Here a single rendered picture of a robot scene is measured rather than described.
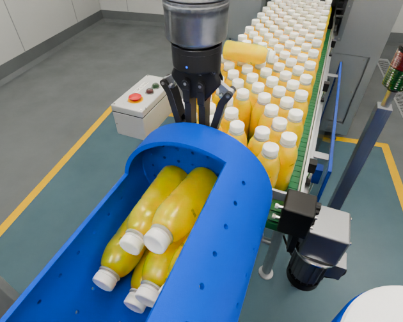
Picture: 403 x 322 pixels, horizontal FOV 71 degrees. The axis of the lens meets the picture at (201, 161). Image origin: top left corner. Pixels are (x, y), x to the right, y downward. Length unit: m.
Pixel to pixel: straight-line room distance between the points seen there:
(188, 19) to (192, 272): 0.31
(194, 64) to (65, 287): 0.40
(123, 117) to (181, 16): 0.48
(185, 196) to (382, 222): 1.82
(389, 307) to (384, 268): 1.39
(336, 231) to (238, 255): 0.50
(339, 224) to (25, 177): 2.14
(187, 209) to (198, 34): 0.25
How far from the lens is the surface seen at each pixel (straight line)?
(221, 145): 0.45
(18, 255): 2.03
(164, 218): 0.44
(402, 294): 0.61
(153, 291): 0.49
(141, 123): 0.81
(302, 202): 0.70
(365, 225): 2.11
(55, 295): 0.54
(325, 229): 0.86
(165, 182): 0.53
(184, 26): 0.40
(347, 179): 1.07
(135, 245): 0.48
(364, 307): 0.57
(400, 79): 0.87
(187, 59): 0.43
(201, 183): 0.50
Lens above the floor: 1.51
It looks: 43 degrees down
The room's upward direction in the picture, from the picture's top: straight up
